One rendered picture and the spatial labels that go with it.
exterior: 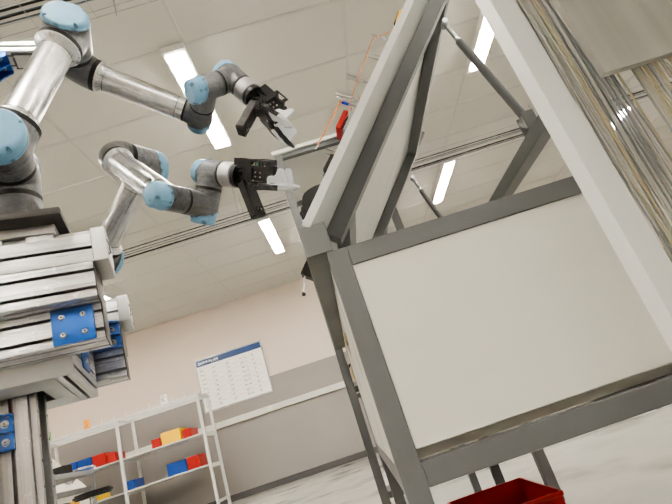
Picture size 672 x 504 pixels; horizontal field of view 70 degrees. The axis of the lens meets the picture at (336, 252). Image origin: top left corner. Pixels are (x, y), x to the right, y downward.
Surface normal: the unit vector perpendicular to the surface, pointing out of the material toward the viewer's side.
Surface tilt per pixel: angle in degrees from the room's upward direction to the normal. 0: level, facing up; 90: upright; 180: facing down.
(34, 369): 90
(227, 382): 90
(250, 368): 90
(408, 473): 90
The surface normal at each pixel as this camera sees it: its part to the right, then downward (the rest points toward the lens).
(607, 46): -0.07, -0.33
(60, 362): 0.26, -0.42
